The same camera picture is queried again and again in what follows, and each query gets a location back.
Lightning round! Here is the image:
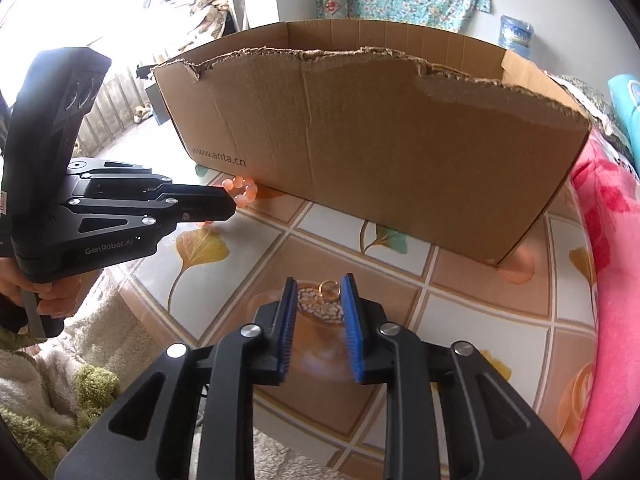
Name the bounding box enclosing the orange bead bracelet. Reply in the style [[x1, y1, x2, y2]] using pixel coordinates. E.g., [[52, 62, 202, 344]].
[[202, 174, 260, 226]]

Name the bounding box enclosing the left hand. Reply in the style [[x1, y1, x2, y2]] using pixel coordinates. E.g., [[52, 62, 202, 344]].
[[0, 258, 84, 318]]

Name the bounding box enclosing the cream fleece blanket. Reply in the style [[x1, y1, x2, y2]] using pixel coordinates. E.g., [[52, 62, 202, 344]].
[[1, 284, 201, 479]]

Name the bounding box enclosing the brown cardboard box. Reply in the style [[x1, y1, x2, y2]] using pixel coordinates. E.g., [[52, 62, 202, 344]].
[[153, 18, 591, 265]]

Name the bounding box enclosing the pink floral quilt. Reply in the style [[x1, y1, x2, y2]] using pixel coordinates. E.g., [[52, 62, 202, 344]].
[[570, 132, 639, 479]]

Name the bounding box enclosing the blue water jug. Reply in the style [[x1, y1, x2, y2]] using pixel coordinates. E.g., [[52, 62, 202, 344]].
[[498, 15, 534, 58]]

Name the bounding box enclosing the light blue pillow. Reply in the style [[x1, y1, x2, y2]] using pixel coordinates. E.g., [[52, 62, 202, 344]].
[[608, 74, 640, 151]]

